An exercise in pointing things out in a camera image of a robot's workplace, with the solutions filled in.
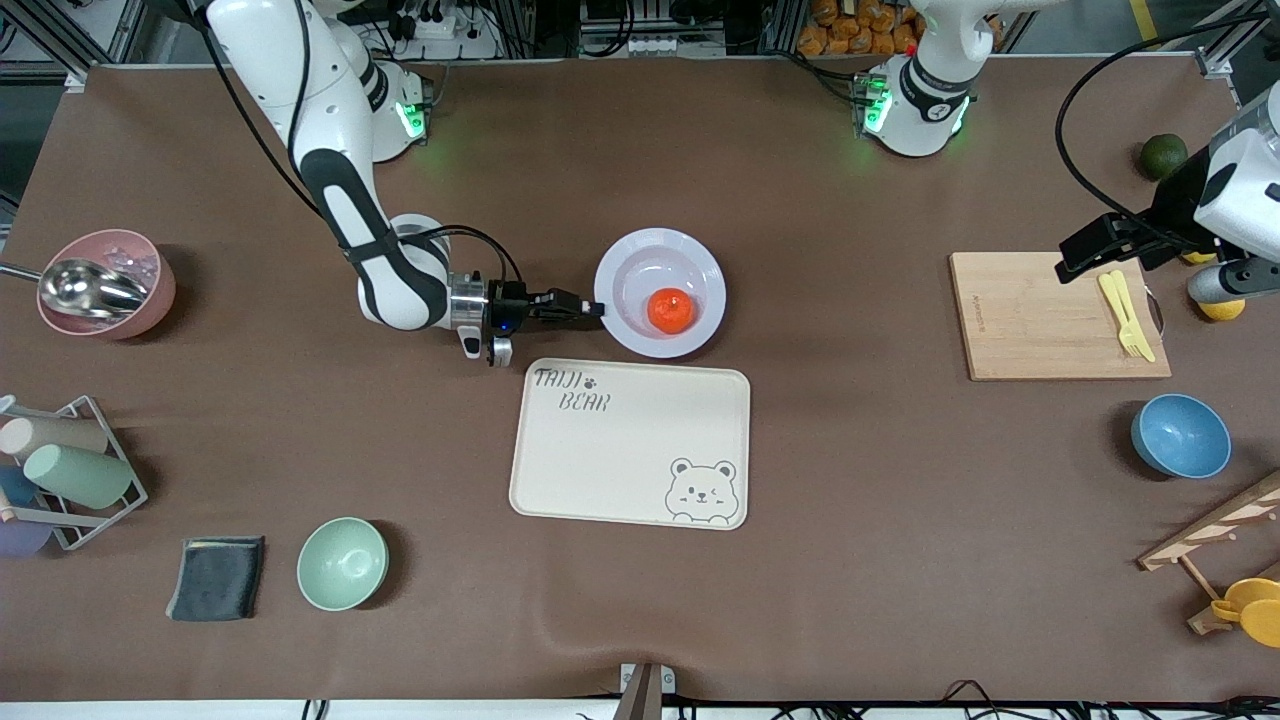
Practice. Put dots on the pile of orange fruits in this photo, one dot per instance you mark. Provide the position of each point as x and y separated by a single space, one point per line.
850 30

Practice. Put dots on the metal scoop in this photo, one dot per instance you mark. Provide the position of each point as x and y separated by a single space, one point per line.
85 285

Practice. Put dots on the wooden peg dish rack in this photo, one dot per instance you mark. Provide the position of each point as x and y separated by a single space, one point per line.
1215 525

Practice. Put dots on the bamboo cutting board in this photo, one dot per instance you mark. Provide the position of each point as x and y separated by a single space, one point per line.
1040 320

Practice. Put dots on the orange mandarin fruit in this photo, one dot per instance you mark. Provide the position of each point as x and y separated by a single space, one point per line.
671 311

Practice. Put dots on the cream bear print tray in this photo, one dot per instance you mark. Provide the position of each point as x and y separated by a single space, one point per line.
620 450

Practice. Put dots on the dark grey folded cloth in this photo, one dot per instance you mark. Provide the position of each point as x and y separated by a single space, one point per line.
215 580

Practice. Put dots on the yellow lemon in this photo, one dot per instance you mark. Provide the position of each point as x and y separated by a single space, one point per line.
1222 310
1198 258

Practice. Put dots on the pink bowl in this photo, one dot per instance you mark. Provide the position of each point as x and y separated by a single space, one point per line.
150 300

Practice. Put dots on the white power strip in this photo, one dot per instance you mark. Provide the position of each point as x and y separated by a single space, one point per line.
450 38

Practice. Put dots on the dark green round fruit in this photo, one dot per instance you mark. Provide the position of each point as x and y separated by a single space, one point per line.
1160 155

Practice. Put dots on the yellow plastic knife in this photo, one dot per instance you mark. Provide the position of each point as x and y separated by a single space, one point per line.
1140 325

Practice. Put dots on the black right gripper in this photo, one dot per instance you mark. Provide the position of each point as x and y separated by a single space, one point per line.
509 300

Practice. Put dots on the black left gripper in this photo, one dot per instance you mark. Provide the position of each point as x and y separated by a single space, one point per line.
1172 211

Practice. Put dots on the yellow cup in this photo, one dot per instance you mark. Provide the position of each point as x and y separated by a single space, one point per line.
1255 610

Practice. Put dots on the pale lilac round plate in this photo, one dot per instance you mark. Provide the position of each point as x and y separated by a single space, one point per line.
630 270

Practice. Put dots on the beige cup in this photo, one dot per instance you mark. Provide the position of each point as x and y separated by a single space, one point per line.
55 435

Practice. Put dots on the pale green bowl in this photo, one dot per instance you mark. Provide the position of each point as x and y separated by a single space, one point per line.
342 565

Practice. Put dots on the yellow plastic fork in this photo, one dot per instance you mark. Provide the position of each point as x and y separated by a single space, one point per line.
1112 295

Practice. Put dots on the purple cup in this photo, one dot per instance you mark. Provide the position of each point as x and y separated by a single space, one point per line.
20 540

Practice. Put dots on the mint green cup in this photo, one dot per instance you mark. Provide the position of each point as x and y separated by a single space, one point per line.
80 477

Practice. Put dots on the metal table edge bracket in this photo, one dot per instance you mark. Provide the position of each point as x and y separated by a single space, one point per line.
645 690

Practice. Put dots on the blue cup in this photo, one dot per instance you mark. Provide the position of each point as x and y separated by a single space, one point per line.
15 487

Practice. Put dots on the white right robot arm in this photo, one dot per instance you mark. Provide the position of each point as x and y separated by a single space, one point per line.
260 40

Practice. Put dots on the blue bowl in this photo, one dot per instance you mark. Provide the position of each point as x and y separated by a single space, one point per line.
1182 435

